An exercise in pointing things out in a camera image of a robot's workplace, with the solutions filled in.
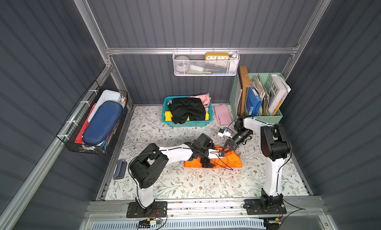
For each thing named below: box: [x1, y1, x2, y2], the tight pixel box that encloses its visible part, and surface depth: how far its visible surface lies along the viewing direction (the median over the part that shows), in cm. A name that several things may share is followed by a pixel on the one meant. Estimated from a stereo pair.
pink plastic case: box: [214, 104, 232, 126], surface depth 114 cm
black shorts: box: [167, 97, 206, 125], surface depth 100 cm
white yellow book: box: [268, 73, 292, 116], surface depth 100 cm
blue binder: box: [246, 85, 262, 116], surface depth 101 cm
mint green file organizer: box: [228, 72, 286, 124], surface depth 103 cm
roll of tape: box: [174, 55, 191, 73], surface depth 89 cm
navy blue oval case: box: [82, 100, 124, 145], surface depth 69 cm
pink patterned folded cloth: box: [188, 92, 212, 113], surface depth 107 cm
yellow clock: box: [204, 52, 230, 60], surface depth 90 cm
